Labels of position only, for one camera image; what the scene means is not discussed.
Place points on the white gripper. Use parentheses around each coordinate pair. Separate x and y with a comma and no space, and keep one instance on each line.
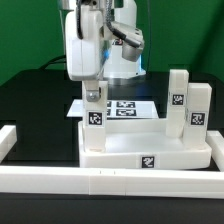
(85,56)

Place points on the white desk top tray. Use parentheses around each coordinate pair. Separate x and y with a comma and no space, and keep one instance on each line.
(142,144)

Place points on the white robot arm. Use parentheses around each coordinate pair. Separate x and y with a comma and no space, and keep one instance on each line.
(132,38)

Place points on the white marker base plate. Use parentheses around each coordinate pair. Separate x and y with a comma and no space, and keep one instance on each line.
(120,109)

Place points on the white left fence wall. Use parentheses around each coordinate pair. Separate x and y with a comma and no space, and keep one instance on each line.
(8,138)

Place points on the white fence wall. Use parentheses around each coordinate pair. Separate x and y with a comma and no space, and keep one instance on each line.
(118,182)
(8,138)
(216,141)

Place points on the white front fence wall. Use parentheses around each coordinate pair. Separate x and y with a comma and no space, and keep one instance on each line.
(118,182)

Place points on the white right fence wall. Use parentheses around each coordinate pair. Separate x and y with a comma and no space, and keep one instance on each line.
(216,141)

